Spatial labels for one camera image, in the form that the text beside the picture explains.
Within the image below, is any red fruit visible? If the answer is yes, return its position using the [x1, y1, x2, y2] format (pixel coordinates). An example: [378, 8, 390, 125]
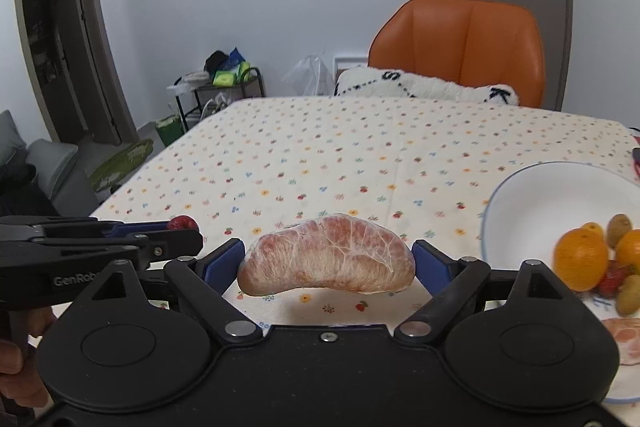
[594, 261, 629, 299]
[166, 215, 200, 231]

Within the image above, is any large peeled pomelo segment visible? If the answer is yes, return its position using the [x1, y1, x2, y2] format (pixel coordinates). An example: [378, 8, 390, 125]
[238, 213, 416, 297]

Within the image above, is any large orange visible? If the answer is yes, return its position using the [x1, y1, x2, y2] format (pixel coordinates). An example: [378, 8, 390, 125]
[615, 229, 640, 270]
[552, 228, 608, 293]

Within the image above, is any small orange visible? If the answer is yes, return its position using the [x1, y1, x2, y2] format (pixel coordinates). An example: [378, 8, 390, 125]
[582, 222, 604, 239]

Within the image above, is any brown kiwi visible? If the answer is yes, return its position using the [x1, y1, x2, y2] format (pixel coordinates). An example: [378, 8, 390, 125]
[615, 274, 640, 317]
[605, 213, 632, 249]

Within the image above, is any small peeled pomelo segment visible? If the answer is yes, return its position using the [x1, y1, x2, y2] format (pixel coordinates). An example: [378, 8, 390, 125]
[602, 317, 640, 366]

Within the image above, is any left hand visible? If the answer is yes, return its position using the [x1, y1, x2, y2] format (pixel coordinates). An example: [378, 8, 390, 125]
[1, 307, 56, 407]

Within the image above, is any grey sofa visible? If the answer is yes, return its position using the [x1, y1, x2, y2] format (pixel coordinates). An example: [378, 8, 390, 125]
[1, 110, 98, 218]

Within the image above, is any white blue-rimmed plate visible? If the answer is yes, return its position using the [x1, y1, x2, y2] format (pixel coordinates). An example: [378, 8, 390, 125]
[480, 160, 640, 407]

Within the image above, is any floral tablecloth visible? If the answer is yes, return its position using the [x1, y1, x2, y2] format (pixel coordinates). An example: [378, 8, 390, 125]
[86, 95, 640, 408]

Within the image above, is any green paper bag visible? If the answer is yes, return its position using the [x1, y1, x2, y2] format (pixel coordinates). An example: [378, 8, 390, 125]
[154, 115, 184, 147]

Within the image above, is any black metal shelf rack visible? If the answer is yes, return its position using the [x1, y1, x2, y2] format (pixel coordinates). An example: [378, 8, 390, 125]
[166, 67, 266, 132]

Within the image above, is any white fluffy cushion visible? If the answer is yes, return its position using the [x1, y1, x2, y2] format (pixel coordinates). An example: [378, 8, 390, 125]
[334, 67, 520, 106]

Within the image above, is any clear plastic bag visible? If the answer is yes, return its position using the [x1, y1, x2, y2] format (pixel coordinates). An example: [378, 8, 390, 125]
[282, 55, 335, 96]

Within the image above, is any orange leather chair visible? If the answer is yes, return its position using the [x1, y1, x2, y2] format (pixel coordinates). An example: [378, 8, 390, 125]
[368, 0, 546, 108]

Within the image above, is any dark open doorway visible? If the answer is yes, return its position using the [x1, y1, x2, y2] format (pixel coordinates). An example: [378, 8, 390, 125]
[14, 0, 139, 145]

